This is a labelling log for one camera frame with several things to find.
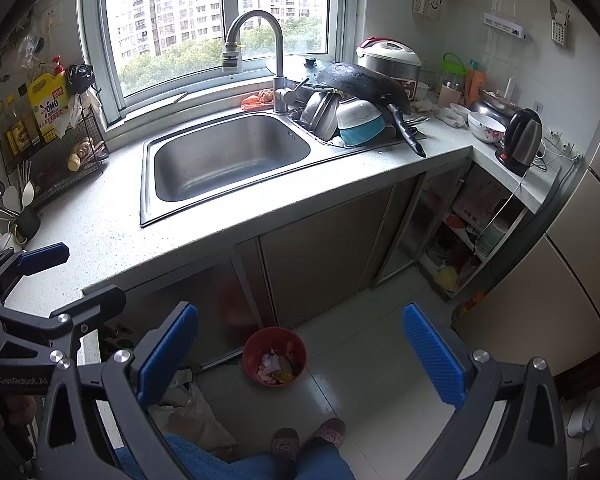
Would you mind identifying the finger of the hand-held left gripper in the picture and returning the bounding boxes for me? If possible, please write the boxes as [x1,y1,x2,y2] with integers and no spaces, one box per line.
[0,243,71,306]
[0,285,127,353]

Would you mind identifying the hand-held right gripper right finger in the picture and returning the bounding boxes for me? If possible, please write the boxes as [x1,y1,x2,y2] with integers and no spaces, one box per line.
[403,302,568,480]

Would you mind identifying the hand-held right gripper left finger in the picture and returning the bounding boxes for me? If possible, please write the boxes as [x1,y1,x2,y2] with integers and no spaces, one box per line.
[32,301,201,480]

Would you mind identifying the red trash bin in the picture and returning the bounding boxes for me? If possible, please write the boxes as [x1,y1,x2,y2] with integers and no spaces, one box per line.
[241,326,308,387]

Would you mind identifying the person's left hand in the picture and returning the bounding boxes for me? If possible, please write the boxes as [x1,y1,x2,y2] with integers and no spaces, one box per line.
[0,392,37,431]

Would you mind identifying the dark utensil holder cup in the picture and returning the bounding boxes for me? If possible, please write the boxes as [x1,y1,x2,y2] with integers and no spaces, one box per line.
[11,205,42,243]

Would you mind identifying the metal cabinet door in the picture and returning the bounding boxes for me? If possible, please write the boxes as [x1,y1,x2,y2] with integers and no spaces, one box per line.
[125,255,263,368]
[380,172,428,281]
[257,184,396,330]

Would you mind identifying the white plastic shopping bag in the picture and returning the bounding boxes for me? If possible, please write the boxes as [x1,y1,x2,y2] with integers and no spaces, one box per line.
[150,367,241,453]

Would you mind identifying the orange bottle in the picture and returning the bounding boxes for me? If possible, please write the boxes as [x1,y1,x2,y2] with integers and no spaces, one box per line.
[460,290,486,313]

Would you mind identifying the yellow plastic bag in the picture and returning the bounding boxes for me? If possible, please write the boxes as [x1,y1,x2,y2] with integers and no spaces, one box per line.
[432,265,463,293]

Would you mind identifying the ginger root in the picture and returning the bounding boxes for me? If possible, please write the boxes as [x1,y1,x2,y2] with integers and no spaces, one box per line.
[67,137,95,172]

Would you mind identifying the open under-counter shelf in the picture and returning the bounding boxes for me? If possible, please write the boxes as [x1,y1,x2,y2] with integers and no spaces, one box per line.
[412,160,538,303]

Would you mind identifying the yellow seasoning box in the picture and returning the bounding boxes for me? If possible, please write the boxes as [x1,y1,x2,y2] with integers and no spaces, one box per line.
[4,120,31,158]

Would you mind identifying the pink patterned slipper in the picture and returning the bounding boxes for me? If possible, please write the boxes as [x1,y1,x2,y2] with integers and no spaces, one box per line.
[271,427,301,458]
[307,417,347,448]

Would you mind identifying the white and green container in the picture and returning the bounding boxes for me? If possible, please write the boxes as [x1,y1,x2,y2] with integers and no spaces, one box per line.
[475,217,511,257]

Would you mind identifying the beige cabinet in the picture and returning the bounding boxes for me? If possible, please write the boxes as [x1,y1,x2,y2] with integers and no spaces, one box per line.
[452,167,600,378]

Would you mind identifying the translucent white plastic bag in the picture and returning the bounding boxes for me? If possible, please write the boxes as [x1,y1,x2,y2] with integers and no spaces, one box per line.
[67,92,103,131]

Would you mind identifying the yellow detergent bag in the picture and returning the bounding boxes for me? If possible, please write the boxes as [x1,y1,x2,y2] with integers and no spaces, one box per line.
[27,72,70,141]

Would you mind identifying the white round device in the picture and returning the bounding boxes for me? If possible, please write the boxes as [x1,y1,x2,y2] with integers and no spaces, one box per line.
[565,400,597,438]

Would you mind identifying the pink cardboard box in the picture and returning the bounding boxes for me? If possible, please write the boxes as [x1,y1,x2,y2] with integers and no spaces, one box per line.
[452,177,506,226]

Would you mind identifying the black plastic bag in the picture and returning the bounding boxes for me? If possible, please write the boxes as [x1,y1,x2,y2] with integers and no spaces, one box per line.
[66,63,97,95]

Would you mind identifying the stainless steel sink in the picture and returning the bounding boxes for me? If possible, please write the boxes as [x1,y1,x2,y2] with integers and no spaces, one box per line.
[139,109,431,228]

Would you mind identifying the floral ceramic bowl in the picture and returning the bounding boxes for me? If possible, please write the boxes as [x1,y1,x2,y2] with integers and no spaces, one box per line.
[467,111,507,144]

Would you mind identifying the black electric kettle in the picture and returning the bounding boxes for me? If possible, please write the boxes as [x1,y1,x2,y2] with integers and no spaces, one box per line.
[495,107,545,177]

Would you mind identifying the white rag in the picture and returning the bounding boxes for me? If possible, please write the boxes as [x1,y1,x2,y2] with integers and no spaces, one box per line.
[412,100,468,128]

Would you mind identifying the blue and white pot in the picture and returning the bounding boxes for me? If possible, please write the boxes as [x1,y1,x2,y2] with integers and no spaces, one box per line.
[336,99,387,148]

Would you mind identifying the orange cloth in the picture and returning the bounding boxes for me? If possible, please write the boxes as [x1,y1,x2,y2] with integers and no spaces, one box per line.
[240,89,276,111]

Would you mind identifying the steel basin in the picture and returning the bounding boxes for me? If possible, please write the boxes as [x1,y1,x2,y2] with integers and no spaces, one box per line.
[469,87,523,121]

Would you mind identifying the stainless steel bowls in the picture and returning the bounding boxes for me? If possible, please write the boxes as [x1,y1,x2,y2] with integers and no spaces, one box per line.
[297,90,342,141]

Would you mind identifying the jar with green lid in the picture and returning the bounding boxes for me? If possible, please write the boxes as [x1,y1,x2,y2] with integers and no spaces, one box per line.
[440,52,468,93]

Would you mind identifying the black wok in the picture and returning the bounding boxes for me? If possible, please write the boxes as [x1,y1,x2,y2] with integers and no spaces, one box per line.
[314,61,428,158]

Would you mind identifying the white rice cooker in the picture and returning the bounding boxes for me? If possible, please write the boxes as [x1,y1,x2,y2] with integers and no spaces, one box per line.
[356,36,423,103]

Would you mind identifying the steel faucet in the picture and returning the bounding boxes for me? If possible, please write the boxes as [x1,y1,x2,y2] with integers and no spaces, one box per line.
[221,10,297,115]

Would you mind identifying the glass pot lid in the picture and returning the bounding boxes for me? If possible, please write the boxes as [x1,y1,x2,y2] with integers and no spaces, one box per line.
[265,54,343,86]

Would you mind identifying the black wire rack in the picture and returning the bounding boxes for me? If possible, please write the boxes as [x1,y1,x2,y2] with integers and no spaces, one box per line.
[0,80,110,211]

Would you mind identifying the white wall rack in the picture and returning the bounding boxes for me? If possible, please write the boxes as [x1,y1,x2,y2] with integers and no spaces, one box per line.
[482,11,528,41]

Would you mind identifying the beige wall utensil holder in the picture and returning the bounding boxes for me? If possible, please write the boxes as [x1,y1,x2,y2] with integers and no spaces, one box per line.
[549,0,571,47]
[412,0,443,21]

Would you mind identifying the window frame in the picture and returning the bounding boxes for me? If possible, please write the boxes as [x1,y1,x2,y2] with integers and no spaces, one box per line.
[80,0,366,128]

